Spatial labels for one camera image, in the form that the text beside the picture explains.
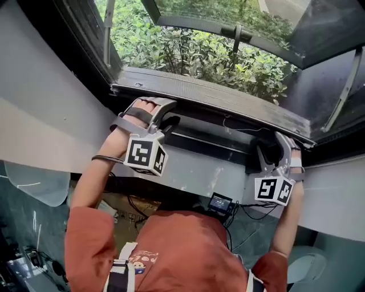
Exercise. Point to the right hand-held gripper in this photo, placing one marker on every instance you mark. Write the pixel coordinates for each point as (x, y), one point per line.
(271, 189)

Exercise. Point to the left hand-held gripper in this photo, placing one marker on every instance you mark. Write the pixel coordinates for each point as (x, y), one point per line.
(139, 152)

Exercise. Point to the person's left forearm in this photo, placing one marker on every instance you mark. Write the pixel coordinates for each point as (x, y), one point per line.
(94, 176)

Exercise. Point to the person's right forearm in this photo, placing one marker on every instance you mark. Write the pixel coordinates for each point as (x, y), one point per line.
(285, 222)

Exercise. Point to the small black display device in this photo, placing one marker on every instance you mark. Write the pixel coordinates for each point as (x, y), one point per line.
(219, 203)

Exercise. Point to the grey glass window sash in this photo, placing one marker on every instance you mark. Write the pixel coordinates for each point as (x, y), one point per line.
(194, 32)

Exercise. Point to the person's right hand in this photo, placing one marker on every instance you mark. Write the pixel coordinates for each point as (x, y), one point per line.
(296, 155)

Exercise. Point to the person's left hand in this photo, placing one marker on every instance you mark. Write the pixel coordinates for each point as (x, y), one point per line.
(145, 108)

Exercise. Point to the green shrub hedge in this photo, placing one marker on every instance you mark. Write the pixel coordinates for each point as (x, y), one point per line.
(176, 51)

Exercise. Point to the white ceramic basin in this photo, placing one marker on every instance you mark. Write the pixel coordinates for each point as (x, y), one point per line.
(306, 265)

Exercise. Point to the large brown cardboard box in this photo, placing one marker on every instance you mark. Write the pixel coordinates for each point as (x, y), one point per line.
(125, 231)

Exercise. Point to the person's red shirt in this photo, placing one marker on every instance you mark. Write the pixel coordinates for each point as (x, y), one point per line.
(185, 251)

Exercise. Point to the black round device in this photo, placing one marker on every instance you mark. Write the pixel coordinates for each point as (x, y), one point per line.
(57, 268)

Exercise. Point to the small black box device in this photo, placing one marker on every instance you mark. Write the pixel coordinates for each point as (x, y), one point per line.
(34, 259)

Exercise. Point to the window with black frame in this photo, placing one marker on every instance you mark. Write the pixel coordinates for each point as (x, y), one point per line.
(80, 42)

